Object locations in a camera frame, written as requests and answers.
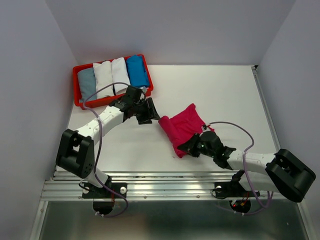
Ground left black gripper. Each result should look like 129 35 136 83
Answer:
133 97 161 125

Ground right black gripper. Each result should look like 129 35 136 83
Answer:
176 132 215 158

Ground pink t-shirt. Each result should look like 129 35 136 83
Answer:
158 103 205 159

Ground red plastic tray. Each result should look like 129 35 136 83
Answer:
72 53 154 110

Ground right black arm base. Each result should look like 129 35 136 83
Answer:
210 170 254 200

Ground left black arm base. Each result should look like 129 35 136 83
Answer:
78 182 128 200

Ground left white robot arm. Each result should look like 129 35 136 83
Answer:
55 86 160 197

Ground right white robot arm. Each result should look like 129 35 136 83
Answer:
178 131 316 203

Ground blue rolled t-shirt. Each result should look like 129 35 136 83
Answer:
126 55 150 88

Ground white textured rolled t-shirt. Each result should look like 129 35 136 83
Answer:
93 61 114 99

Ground grey rolled t-shirt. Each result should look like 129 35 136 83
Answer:
77 67 97 102

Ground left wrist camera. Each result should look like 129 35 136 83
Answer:
140 86 148 94

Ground aluminium mounting rail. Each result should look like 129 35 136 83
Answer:
40 171 235 202

